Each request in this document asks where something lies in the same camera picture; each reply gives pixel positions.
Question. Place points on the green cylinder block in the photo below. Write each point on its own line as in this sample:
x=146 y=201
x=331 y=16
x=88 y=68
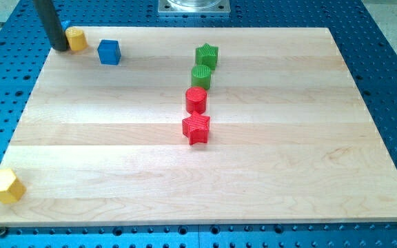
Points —
x=201 y=76

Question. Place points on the red star block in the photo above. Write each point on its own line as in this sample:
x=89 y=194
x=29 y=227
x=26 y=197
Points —
x=196 y=127

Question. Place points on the small blue block behind rod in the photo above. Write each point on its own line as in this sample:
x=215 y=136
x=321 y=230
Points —
x=65 y=25

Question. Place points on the green star block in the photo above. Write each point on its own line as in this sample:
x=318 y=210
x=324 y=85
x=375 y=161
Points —
x=207 y=55

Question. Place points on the yellow heart block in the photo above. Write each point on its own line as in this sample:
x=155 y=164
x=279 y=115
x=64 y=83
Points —
x=76 y=39

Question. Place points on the wooden board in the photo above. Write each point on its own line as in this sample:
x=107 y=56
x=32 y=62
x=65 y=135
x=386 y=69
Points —
x=155 y=126

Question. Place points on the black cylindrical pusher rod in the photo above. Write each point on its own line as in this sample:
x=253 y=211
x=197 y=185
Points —
x=51 y=24

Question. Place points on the blue perforated table plate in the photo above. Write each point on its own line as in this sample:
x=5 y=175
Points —
x=364 y=31

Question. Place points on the blue cube block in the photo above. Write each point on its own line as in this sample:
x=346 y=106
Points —
x=109 y=52

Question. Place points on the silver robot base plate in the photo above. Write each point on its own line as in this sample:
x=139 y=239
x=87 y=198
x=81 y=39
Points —
x=194 y=7

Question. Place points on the yellow hexagon block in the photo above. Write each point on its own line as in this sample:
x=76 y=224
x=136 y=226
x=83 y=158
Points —
x=11 y=188

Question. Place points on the red cylinder block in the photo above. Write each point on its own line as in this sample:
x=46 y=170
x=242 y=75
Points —
x=196 y=100

